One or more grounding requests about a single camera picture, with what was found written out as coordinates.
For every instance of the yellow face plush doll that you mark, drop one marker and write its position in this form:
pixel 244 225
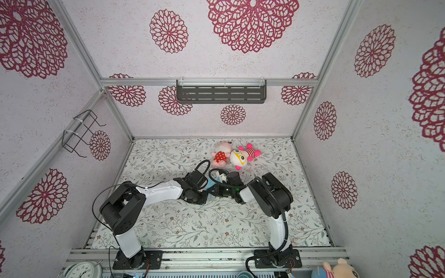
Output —
pixel 242 156

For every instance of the light blue paper sheet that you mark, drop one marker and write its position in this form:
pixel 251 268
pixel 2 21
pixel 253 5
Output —
pixel 210 186

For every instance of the grey slotted wall shelf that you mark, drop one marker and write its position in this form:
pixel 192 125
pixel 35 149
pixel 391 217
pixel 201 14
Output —
pixel 221 92

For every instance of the blue plush toy foreground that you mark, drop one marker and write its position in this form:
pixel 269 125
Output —
pixel 320 272

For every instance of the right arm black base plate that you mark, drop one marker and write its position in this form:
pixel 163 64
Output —
pixel 285 260

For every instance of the black wire wall rack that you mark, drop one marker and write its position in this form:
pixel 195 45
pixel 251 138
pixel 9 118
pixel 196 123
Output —
pixel 72 138

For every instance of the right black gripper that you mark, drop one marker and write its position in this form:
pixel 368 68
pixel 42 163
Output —
pixel 218 191

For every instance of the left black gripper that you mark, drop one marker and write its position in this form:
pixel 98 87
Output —
pixel 204 200

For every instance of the pink plush doll red dress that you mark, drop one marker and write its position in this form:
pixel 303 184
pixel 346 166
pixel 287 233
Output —
pixel 221 154

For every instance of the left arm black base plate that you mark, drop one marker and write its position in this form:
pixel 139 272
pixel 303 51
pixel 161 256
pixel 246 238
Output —
pixel 141 261

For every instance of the pink plush toy foreground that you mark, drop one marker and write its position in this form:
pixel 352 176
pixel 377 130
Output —
pixel 341 270

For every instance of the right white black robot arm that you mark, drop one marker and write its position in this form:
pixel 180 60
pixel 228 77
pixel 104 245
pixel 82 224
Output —
pixel 270 194

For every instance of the teal round cup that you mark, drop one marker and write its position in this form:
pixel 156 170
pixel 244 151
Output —
pixel 244 274

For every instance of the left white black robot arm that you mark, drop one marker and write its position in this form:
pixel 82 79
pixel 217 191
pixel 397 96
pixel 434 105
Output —
pixel 122 209

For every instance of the white analog clock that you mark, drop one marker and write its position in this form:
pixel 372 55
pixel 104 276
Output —
pixel 87 269

